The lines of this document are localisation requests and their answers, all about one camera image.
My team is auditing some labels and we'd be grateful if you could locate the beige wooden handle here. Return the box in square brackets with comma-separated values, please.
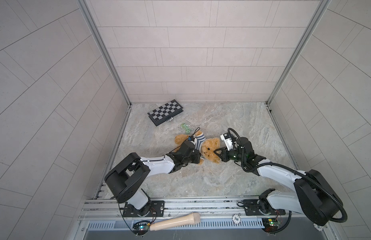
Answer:
[149, 213, 201, 231]

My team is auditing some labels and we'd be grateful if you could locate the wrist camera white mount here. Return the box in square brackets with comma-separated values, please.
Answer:
[187, 136, 196, 144]
[220, 133, 237, 151]

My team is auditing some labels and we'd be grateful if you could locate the black corrugated cable conduit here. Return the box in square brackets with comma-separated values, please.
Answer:
[227, 127, 348, 223]

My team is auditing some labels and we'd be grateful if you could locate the aluminium mounting rail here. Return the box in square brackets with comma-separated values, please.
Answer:
[80, 196, 321, 223]

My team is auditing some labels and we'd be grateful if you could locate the thin black camera cable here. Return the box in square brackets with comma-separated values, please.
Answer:
[140, 126, 202, 164]

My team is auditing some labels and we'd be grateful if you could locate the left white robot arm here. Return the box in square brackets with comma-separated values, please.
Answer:
[104, 140, 201, 215]

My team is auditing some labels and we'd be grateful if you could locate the left green circuit board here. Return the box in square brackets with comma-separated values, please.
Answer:
[132, 220, 151, 236]

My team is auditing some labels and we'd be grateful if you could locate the brown teddy bear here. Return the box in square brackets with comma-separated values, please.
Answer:
[174, 130, 222, 166]

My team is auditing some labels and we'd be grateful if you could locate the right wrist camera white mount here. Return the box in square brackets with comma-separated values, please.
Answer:
[220, 133, 237, 151]

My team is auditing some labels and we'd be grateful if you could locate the right circuit board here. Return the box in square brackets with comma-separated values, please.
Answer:
[262, 218, 280, 233]

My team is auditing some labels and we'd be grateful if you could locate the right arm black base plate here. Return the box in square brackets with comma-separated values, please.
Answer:
[237, 199, 286, 216]

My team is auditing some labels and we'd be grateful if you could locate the green brick pattern plastic bag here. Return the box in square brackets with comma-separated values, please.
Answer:
[180, 123, 192, 135]

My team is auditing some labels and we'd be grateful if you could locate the folded black chess board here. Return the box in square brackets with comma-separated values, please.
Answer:
[147, 100, 183, 126]

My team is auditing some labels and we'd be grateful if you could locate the blue white striped sweater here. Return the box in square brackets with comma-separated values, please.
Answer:
[194, 132, 206, 151]

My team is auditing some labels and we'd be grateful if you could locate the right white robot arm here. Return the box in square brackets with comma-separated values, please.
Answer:
[214, 133, 348, 226]

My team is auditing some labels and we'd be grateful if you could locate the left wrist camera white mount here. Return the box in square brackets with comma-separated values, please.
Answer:
[187, 136, 196, 144]

